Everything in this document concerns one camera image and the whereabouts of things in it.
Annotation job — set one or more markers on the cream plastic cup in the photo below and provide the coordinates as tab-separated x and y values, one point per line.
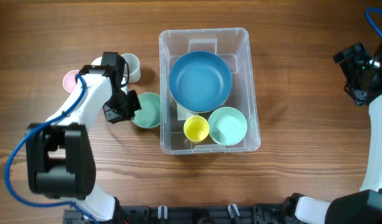
97	61

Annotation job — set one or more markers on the mint green bowl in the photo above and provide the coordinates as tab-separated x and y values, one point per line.
228	126
149	116

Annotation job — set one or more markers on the pink plastic cup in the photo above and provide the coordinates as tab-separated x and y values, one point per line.
69	83

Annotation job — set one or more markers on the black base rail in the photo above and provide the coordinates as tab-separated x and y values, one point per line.
256	214

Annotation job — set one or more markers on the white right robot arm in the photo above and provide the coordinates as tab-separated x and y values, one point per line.
364	206

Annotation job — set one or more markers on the dark blue plate in bin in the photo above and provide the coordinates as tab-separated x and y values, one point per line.
200	68

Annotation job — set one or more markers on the grey plastic cup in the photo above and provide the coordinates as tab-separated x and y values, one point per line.
134	72

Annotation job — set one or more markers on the clear plastic storage bin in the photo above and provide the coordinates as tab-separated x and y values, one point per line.
230	44

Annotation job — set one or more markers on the dark blue plate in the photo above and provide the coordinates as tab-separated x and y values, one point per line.
200	99
200	68

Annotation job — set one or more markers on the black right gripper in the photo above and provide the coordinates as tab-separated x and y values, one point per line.
348	60

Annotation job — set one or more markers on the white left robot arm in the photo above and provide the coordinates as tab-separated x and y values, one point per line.
60	163

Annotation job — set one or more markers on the white paper label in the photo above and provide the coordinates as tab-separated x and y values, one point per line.
183	114

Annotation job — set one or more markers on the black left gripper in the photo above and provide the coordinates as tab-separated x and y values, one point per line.
114	115

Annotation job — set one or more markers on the yellow plastic cup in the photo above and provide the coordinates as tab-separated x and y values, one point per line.
196	129

